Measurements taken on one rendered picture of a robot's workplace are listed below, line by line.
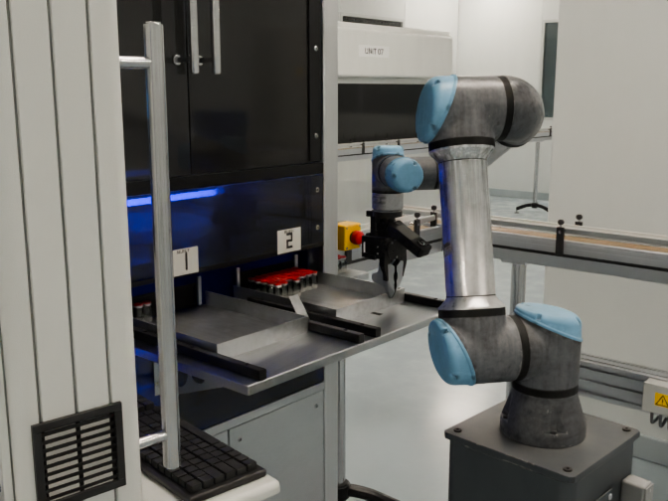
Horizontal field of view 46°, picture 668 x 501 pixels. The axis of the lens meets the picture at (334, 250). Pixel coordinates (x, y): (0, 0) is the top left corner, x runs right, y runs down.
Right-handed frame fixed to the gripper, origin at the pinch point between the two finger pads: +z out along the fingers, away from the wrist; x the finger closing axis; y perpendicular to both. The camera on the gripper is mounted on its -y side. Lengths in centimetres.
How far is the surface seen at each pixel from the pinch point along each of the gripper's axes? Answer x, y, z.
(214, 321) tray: 37.0, 23.0, 3.2
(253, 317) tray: 28.8, 18.5, 3.2
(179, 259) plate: 42, 28, -11
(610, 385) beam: -86, -22, 43
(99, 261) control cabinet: 97, -27, -27
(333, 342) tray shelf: 30.2, -6.9, 3.6
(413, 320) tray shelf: 6.1, -10.1, 3.6
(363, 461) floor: -71, 66, 91
